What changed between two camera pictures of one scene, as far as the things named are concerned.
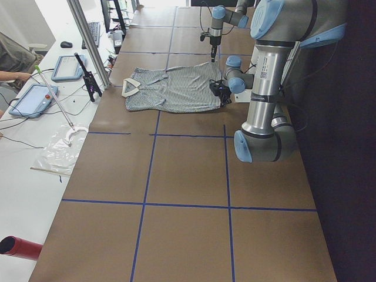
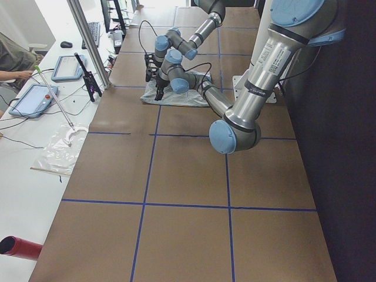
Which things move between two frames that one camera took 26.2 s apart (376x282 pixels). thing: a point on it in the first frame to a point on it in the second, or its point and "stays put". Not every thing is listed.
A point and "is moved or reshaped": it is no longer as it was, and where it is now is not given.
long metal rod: (37, 68) stays put
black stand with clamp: (91, 83) stays put
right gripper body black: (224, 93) to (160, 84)
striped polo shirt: (181, 89) is moved or reshaped
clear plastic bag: (59, 154) stays put
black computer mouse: (66, 44) stays put
